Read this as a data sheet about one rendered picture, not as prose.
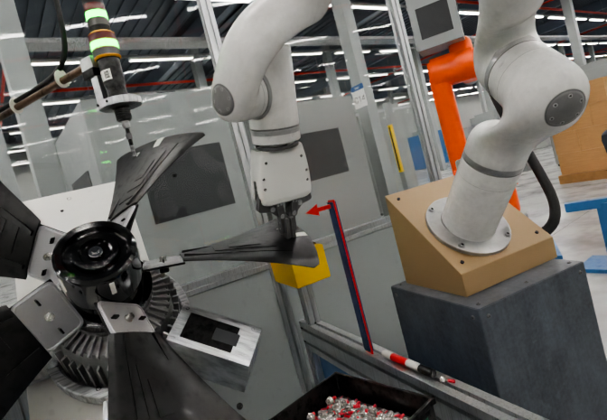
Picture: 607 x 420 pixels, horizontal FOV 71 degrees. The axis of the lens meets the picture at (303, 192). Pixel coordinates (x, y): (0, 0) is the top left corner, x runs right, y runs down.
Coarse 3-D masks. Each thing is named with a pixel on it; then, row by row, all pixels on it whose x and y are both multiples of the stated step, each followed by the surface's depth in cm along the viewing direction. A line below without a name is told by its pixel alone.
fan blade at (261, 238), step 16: (272, 224) 87; (224, 240) 82; (240, 240) 78; (256, 240) 77; (272, 240) 77; (288, 240) 77; (304, 240) 77; (192, 256) 71; (208, 256) 70; (224, 256) 70; (240, 256) 70; (256, 256) 70; (272, 256) 71; (288, 256) 71; (304, 256) 72
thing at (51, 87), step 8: (72, 72) 76; (80, 72) 76; (64, 80) 78; (48, 88) 80; (56, 88) 80; (32, 96) 83; (40, 96) 82; (16, 104) 86; (24, 104) 85; (8, 112) 88; (0, 120) 91
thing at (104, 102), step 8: (88, 56) 72; (80, 64) 74; (88, 64) 73; (96, 64) 73; (88, 72) 72; (96, 72) 72; (88, 80) 74; (96, 80) 72; (96, 88) 73; (104, 88) 73; (96, 96) 73; (104, 96) 73; (112, 96) 69; (120, 96) 70; (128, 96) 70; (136, 96) 72; (104, 104) 70; (112, 104) 70; (120, 104) 71; (128, 104) 72; (136, 104) 73; (104, 112) 73; (112, 112) 75
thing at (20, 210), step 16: (0, 192) 71; (0, 208) 70; (16, 208) 70; (0, 224) 70; (16, 224) 70; (32, 224) 70; (0, 240) 70; (16, 240) 70; (32, 240) 70; (0, 256) 70; (16, 256) 70; (0, 272) 71; (16, 272) 70
